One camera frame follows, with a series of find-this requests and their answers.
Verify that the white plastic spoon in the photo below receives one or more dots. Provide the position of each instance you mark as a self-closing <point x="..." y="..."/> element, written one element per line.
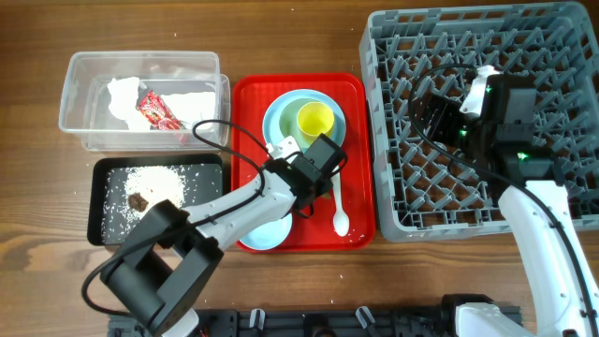
<point x="340" y="220"/>

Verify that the clear plastic bin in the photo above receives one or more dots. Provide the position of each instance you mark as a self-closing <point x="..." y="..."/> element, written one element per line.
<point x="84" y="108"/>

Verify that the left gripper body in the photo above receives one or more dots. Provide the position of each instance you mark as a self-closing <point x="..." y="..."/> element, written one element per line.
<point x="322" y="185"/>

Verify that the light green bowl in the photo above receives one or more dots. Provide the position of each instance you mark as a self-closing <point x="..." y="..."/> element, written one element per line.
<point x="288" y="121"/>

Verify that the grey dishwasher rack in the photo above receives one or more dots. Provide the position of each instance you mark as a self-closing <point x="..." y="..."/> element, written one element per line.
<point x="404" y="54"/>

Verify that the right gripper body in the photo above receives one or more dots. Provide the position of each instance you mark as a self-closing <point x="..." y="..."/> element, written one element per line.
<point x="452" y="127"/>

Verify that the red plastic tray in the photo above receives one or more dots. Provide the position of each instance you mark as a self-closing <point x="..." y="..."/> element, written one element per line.
<point x="251" y="98"/>

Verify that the black plastic tray bin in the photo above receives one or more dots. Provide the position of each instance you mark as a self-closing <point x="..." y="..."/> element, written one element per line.
<point x="103" y="166"/>

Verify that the yellow plastic cup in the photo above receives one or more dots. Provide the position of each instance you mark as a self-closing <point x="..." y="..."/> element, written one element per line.
<point x="314" y="119"/>

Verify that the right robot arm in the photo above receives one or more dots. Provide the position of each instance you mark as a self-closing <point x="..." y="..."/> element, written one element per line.
<point x="565" y="294"/>

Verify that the small light blue bowl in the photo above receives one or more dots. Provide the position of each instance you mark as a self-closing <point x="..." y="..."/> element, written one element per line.
<point x="270" y="235"/>

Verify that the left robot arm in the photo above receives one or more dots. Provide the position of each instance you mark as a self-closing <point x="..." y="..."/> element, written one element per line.
<point x="167" y="259"/>

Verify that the white tissue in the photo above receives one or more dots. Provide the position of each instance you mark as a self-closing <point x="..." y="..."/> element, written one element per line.
<point x="191" y="108"/>
<point x="124" y="95"/>

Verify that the rice and food leftovers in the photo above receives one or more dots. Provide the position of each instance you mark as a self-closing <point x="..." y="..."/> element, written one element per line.
<point x="131" y="192"/>

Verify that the red strawberry cake wrapper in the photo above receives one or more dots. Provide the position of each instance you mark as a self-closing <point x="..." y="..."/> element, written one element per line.
<point x="160" y="117"/>

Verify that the light blue plate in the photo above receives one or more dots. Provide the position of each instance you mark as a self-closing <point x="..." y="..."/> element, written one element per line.
<point x="271" y="129"/>

